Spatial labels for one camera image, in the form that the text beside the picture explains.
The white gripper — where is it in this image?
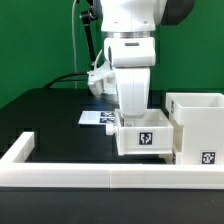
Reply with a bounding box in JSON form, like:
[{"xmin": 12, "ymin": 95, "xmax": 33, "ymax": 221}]
[{"xmin": 104, "ymin": 37, "xmax": 156, "ymax": 127}]

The white drawer box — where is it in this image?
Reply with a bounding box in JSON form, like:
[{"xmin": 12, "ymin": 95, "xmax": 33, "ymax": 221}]
[
  {"xmin": 106, "ymin": 109, "xmax": 173, "ymax": 156},
  {"xmin": 159, "ymin": 147, "xmax": 176, "ymax": 164}
]

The white drawer cabinet frame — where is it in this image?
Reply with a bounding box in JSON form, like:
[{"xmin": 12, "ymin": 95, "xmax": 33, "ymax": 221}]
[{"xmin": 165, "ymin": 93, "xmax": 224, "ymax": 165}]

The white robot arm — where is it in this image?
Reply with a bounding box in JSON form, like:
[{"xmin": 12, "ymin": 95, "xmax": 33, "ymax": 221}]
[{"xmin": 99, "ymin": 0, "xmax": 195, "ymax": 126}]

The fiducial marker sheet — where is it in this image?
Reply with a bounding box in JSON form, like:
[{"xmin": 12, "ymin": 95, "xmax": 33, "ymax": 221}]
[{"xmin": 79, "ymin": 111, "xmax": 115, "ymax": 125}]

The white U-shaped table fence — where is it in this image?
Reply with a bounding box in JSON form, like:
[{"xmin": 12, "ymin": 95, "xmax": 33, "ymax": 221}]
[{"xmin": 0, "ymin": 132, "xmax": 224, "ymax": 189}]

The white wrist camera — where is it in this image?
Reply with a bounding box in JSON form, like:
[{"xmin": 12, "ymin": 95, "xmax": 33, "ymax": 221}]
[{"xmin": 88, "ymin": 61, "xmax": 117, "ymax": 96}]

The black base cable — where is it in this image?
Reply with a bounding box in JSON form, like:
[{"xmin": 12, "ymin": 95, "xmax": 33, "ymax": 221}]
[{"xmin": 42, "ymin": 72, "xmax": 90, "ymax": 89}]

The white hanging cable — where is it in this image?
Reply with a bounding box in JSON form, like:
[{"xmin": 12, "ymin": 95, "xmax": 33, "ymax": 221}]
[{"xmin": 70, "ymin": 0, "xmax": 80, "ymax": 90}]

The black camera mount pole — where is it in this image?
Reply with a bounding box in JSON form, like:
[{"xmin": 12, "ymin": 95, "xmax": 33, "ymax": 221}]
[{"xmin": 80, "ymin": 0, "xmax": 98, "ymax": 68}]

